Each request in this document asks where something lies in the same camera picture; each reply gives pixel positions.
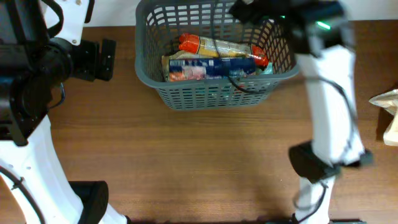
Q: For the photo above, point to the beige pouch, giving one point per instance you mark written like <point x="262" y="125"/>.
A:
<point x="174" y="57"/>
<point x="386" y="130"/>

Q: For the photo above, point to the orange spaghetti pack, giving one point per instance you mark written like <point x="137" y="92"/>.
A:
<point x="205" y="46"/>

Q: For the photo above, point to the grey plastic basket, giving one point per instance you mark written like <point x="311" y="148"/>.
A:
<point x="159" y="24"/>

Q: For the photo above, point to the teal tissue packet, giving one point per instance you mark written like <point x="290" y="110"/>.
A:
<point x="268" y="70"/>

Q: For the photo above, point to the multicolour tissue multipack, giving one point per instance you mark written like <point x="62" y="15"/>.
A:
<point x="208" y="68"/>

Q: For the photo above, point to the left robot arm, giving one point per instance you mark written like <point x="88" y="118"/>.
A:
<point x="41" y="48"/>

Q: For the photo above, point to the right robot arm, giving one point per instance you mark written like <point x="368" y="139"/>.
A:
<point x="322" y="40"/>

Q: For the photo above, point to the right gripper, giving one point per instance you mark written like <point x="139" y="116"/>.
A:
<point x="249" y="9"/>

